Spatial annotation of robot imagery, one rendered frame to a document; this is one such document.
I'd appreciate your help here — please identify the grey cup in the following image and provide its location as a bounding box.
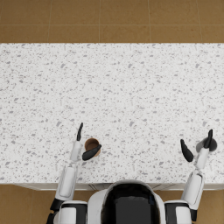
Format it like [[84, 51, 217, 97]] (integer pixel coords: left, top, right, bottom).
[[195, 136, 219, 153]]

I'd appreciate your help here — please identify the robot body dark round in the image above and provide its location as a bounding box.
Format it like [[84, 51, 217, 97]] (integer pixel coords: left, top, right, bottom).
[[87, 179, 167, 224]]

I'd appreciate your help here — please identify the brown cup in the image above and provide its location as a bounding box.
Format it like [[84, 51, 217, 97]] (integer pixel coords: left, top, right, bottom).
[[84, 137, 102, 158]]

